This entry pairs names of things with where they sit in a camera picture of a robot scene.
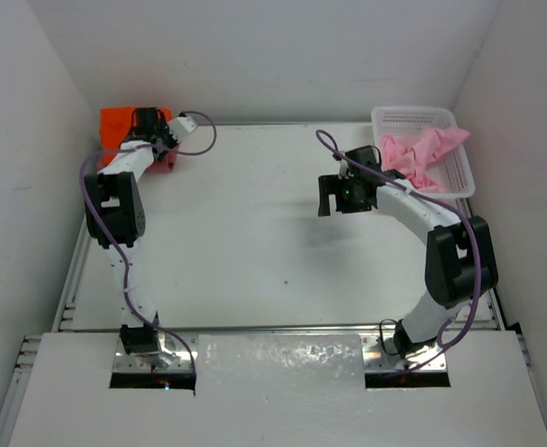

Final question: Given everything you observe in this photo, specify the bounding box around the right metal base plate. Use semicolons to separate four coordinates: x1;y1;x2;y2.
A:
361;332;450;389

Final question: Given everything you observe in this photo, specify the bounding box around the light pink t-shirt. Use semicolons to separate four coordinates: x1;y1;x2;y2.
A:
379;128;471;194

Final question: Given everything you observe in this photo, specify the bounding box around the metal base plate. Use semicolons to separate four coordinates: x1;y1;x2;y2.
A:
109;332;198;392
361;332;450;389

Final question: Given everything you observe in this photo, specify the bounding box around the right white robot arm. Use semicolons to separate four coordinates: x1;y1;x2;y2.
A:
318;146;499;359

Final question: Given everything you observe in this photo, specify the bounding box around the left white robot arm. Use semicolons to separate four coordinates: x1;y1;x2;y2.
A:
82;107;177;357

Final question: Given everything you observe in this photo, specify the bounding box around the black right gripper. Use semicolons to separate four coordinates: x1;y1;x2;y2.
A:
319;173;371;216

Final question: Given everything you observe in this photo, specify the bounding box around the white plastic basket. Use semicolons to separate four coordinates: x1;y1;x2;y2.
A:
371;106;475;200

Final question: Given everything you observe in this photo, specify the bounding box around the white front cover panel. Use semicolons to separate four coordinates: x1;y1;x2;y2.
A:
10;332;547;446

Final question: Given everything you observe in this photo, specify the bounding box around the pink red t-shirt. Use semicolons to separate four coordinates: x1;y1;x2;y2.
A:
145;152;177;174

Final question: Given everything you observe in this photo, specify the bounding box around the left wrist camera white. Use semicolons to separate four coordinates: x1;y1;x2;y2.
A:
168;115;198;141

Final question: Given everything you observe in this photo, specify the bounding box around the orange t-shirt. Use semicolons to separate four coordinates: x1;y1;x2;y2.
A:
98;106;174;168

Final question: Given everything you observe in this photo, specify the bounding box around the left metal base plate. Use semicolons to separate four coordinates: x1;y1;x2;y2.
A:
109;332;198;392

